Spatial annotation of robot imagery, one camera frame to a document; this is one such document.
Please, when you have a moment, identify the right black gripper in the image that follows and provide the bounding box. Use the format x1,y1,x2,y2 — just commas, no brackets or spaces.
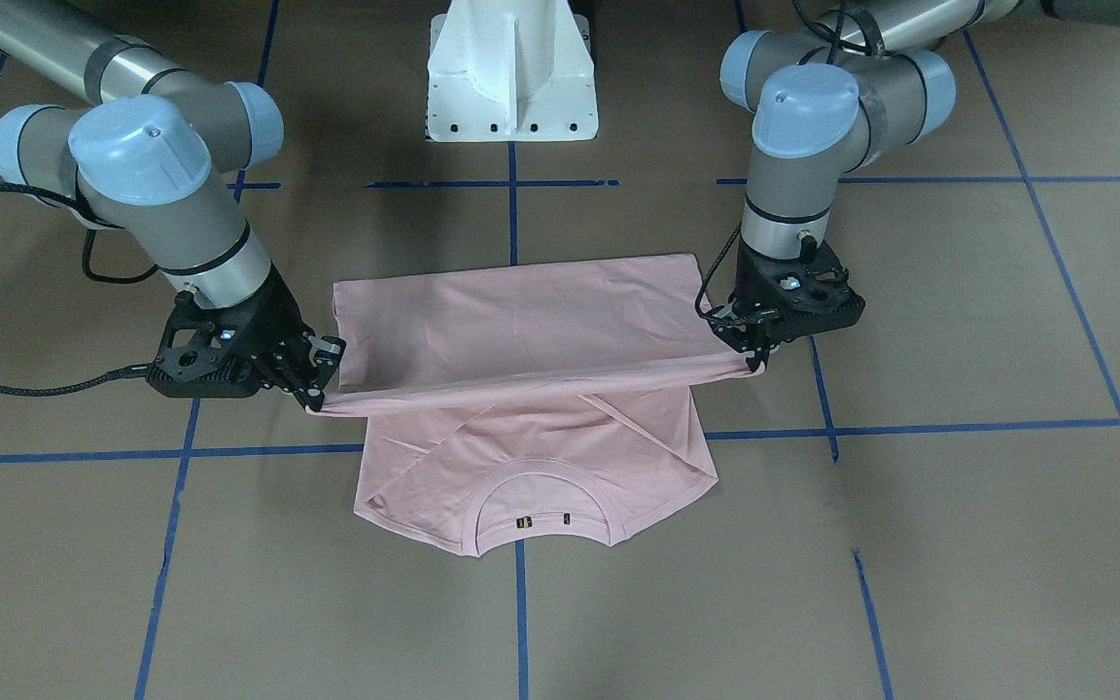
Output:
146,267,346,411

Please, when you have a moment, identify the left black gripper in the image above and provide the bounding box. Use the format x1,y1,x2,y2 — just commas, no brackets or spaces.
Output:
711,239,865,373

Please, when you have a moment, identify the pink Snoopy t-shirt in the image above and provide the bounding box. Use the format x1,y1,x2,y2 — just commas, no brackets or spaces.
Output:
321,254,752,557

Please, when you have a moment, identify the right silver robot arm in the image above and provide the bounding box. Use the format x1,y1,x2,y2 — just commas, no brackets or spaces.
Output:
0,1,345,412

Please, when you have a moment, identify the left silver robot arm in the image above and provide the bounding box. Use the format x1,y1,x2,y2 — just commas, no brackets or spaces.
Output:
703,1,1120,371

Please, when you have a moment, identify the white camera mast base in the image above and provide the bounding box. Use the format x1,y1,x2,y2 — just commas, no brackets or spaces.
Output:
424,1,600,143

